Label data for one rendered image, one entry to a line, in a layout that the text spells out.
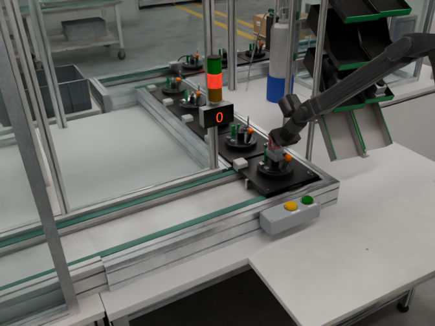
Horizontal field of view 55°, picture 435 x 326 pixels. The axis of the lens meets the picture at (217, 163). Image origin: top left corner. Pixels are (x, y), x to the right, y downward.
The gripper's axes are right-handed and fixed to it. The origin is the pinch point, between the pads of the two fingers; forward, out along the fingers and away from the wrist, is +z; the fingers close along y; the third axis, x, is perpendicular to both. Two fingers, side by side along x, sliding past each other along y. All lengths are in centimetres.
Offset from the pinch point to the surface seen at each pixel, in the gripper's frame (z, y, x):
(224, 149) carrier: 23.1, 8.7, -12.4
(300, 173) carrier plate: 3.5, -6.6, 12.3
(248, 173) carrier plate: 10.0, 10.3, 4.4
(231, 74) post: 73, -43, -77
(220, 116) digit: -4.5, 18.7, -15.1
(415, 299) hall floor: 69, -84, 84
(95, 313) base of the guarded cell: 4, 78, 32
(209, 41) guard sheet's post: -22.1, 20.2, -34.4
